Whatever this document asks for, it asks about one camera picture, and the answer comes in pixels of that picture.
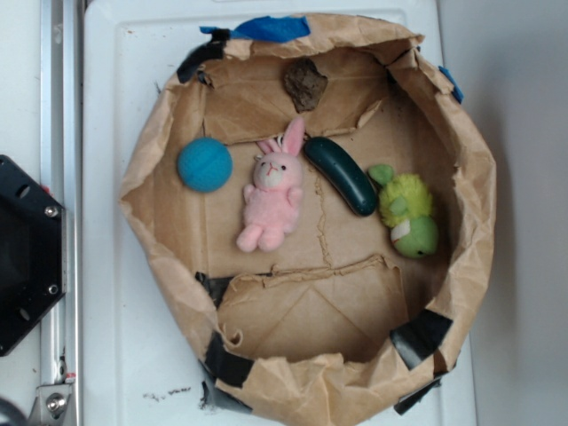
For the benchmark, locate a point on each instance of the pink plush bunny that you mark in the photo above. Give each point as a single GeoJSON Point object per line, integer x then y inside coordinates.
{"type": "Point", "coordinates": [273, 200]}

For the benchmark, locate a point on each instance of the brown paper bag bin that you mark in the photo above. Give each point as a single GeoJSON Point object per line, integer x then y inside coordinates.
{"type": "Point", "coordinates": [334, 326]}

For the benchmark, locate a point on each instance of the dark green toy cucumber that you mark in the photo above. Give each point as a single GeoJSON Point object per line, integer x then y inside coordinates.
{"type": "Point", "coordinates": [345, 175]}

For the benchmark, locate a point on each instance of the green plush turtle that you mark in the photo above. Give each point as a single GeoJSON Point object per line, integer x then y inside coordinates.
{"type": "Point", "coordinates": [406, 205]}

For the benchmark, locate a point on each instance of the brown rock chunk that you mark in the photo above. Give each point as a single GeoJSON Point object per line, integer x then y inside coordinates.
{"type": "Point", "coordinates": [304, 83]}

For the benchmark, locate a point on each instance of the white plastic tray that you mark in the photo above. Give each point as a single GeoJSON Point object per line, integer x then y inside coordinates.
{"type": "Point", "coordinates": [137, 367]}

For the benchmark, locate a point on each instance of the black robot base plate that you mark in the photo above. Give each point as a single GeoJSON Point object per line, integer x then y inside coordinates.
{"type": "Point", "coordinates": [31, 254]}

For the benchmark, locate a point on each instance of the aluminium extrusion rail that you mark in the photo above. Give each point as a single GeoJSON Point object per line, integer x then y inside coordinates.
{"type": "Point", "coordinates": [61, 171]}

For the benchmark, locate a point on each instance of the metal corner bracket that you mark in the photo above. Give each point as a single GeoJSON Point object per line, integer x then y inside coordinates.
{"type": "Point", "coordinates": [51, 405]}

